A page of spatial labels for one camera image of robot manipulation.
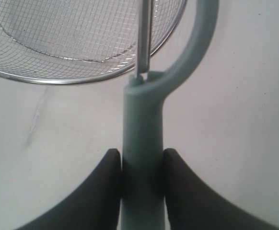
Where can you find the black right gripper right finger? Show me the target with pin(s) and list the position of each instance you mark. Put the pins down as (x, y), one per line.
(192, 205)

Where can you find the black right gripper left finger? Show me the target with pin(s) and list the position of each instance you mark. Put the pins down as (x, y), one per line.
(94, 205)

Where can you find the teal handled peeler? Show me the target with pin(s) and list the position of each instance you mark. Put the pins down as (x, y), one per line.
(142, 206)

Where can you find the oval wire mesh basket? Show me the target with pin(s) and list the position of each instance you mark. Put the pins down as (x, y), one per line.
(82, 41)

